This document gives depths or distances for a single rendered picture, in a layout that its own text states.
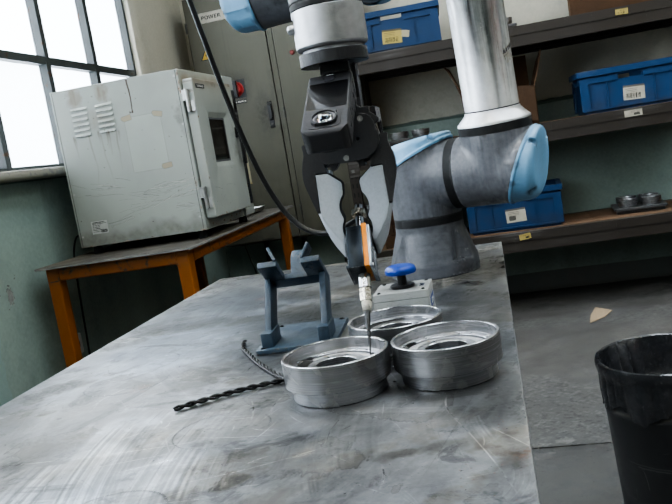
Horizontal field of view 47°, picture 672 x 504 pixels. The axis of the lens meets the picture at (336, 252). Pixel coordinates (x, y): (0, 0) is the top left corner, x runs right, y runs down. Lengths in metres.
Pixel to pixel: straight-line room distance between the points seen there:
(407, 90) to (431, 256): 3.57
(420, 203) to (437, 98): 3.52
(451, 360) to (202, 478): 0.24
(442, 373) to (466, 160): 0.58
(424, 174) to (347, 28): 0.51
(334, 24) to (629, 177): 4.12
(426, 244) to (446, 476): 0.76
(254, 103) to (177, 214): 1.78
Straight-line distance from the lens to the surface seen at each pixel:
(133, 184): 3.12
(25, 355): 3.08
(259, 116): 4.71
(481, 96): 1.23
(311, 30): 0.80
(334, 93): 0.77
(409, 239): 1.29
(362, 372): 0.72
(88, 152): 3.20
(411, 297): 0.97
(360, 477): 0.58
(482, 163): 1.23
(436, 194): 1.27
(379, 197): 0.80
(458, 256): 1.30
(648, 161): 4.86
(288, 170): 4.67
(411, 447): 0.62
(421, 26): 4.33
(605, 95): 4.32
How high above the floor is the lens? 1.03
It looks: 7 degrees down
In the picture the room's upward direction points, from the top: 9 degrees counter-clockwise
